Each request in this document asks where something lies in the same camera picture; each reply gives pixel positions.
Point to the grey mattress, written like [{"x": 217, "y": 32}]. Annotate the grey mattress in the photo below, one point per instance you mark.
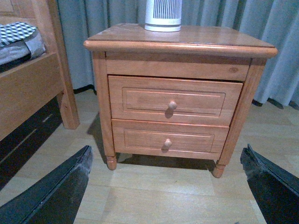
[{"x": 32, "y": 46}]

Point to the checkered bed sheet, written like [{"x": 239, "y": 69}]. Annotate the checkered bed sheet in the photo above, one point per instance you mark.
[{"x": 14, "y": 32}]

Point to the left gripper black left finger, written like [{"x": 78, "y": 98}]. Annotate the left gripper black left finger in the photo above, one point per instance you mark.
[{"x": 56, "y": 198}]

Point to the grey curtain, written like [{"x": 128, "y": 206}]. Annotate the grey curtain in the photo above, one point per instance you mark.
[{"x": 272, "y": 21}]

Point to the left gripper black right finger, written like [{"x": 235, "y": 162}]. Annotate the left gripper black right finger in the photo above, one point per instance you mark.
[{"x": 275, "y": 190}]

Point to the wooden drawer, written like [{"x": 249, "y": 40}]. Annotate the wooden drawer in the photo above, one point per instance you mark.
[
  {"x": 169, "y": 139},
  {"x": 173, "y": 100}
]

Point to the wooden nightstand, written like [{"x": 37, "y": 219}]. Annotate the wooden nightstand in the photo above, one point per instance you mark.
[{"x": 193, "y": 53}]

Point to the wooden bed frame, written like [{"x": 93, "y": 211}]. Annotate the wooden bed frame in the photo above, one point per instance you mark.
[{"x": 26, "y": 88}]

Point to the white cylindrical air purifier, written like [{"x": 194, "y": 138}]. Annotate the white cylindrical air purifier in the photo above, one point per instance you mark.
[{"x": 163, "y": 15}]

